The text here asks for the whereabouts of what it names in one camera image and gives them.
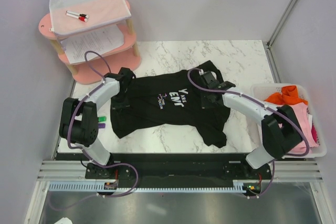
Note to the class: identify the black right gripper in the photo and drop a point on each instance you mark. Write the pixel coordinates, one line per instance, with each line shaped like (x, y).
(205, 105)

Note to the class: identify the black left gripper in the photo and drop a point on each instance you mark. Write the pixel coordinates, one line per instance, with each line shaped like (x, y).
(116, 106)

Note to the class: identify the black printed t-shirt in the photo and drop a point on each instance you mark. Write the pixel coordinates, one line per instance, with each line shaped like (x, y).
(173, 99)

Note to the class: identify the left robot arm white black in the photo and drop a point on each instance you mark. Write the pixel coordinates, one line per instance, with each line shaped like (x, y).
(79, 118)

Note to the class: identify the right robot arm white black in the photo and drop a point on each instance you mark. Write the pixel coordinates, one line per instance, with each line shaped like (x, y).
(281, 132)

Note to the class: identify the green cap marker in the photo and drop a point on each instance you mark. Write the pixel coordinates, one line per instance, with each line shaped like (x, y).
(102, 119)

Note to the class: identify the purple cap marker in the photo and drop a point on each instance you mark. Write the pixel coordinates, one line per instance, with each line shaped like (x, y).
(101, 125)

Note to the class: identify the pink three-tier wooden shelf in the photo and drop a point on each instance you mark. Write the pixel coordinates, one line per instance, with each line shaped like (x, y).
(126, 55)

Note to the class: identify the white plastic laundry basket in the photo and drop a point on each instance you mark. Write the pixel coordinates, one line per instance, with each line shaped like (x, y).
(262, 91)

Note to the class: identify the printed paper sheets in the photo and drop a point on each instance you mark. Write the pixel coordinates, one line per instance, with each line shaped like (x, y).
(101, 41)

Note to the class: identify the orange t-shirt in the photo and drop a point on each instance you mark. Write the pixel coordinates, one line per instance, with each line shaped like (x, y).
(289, 95)

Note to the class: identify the red cap whiteboard marker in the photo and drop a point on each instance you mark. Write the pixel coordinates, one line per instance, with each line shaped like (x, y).
(83, 19)

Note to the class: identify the pink t-shirt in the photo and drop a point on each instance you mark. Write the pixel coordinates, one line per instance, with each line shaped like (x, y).
(301, 113)

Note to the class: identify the black cap whiteboard marker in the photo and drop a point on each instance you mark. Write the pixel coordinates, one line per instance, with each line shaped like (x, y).
(79, 14)

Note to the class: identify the white mesh zipper pouch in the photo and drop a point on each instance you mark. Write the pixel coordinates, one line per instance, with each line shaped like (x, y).
(101, 13)

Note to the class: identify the magenta garment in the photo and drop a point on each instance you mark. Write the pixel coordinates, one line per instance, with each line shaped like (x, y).
(314, 135)

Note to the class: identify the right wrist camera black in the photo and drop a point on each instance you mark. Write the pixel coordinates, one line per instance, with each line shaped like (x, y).
(209, 80)

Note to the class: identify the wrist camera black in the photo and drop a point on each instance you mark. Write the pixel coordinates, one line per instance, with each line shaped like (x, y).
(209, 80)
(126, 75)

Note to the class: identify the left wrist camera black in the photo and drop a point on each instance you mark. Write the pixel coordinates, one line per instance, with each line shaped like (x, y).
(126, 75)

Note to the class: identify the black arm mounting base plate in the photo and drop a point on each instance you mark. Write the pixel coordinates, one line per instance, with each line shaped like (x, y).
(185, 170)

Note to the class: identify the white slotted cable duct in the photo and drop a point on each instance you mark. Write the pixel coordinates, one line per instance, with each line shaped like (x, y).
(103, 187)

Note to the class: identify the aluminium rail frame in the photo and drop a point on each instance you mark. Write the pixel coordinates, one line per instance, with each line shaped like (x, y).
(285, 171)

